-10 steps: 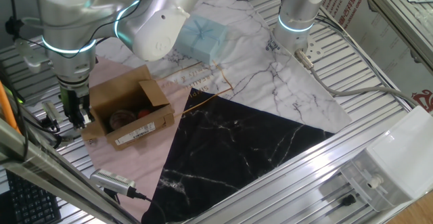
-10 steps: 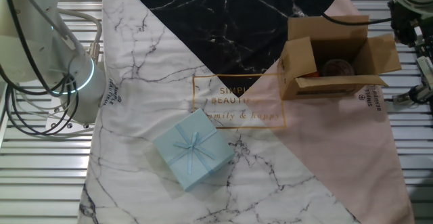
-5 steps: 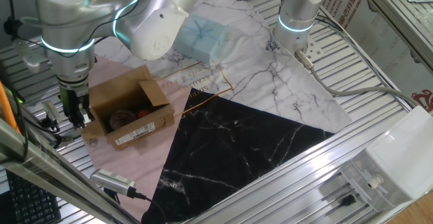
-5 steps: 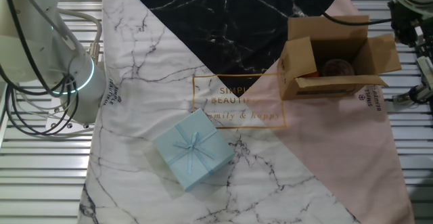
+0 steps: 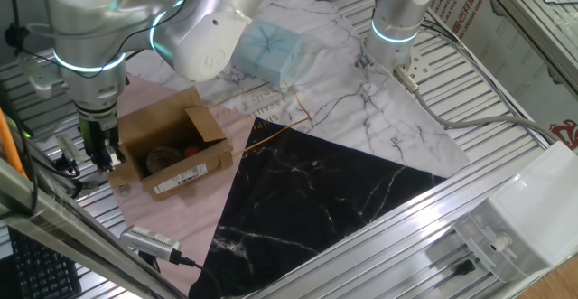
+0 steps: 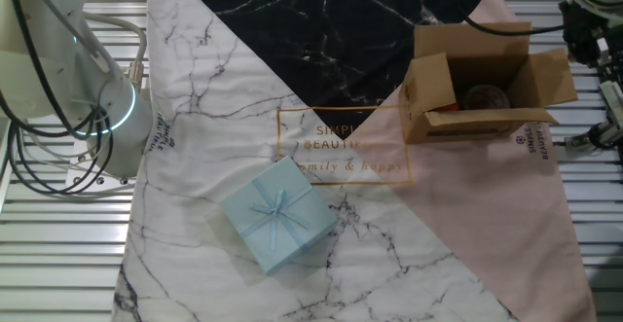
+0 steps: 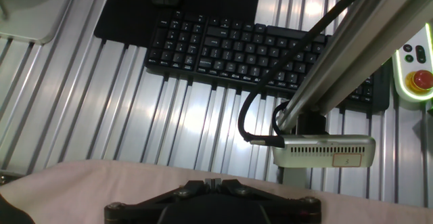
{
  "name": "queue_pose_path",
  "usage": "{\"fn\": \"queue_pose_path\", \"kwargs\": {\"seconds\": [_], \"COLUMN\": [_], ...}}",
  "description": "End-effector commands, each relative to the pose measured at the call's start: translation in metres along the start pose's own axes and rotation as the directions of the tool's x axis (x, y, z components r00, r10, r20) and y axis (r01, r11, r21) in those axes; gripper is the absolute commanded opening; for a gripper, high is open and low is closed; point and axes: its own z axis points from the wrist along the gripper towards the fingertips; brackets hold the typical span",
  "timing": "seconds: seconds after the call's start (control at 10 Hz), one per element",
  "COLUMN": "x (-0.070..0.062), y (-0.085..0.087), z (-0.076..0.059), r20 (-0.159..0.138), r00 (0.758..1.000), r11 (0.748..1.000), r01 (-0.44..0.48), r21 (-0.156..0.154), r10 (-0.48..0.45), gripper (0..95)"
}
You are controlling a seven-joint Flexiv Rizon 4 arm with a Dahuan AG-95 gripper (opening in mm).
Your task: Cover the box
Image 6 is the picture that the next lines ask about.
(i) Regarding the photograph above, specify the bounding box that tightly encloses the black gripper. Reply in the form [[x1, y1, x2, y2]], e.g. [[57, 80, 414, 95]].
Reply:
[[559, 0, 623, 73]]

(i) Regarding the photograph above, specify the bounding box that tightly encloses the brown cardboard box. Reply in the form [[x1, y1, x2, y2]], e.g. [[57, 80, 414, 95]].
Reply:
[[398, 21, 579, 145]]

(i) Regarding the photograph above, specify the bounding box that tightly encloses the light blue gift box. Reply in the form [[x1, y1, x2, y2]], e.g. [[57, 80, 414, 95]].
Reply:
[[218, 155, 340, 276]]

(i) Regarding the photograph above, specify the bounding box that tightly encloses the black keyboard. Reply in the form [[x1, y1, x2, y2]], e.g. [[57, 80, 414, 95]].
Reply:
[[603, 56, 623, 86]]

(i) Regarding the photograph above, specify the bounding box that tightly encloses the marble pattern tablecloth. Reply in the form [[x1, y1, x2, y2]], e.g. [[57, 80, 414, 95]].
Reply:
[[110, 0, 599, 322]]

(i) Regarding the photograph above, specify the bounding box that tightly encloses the small silver camera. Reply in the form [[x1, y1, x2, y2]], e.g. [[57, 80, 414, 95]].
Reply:
[[598, 80, 623, 128]]

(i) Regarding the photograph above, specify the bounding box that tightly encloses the silver cable connector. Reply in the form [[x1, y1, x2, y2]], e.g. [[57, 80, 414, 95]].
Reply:
[[564, 121, 623, 151]]

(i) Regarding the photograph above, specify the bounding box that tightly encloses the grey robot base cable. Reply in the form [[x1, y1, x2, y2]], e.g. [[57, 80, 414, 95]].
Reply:
[[82, 13, 148, 92]]

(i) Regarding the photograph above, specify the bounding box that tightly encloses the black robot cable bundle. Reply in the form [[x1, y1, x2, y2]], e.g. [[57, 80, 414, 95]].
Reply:
[[0, 0, 114, 197]]

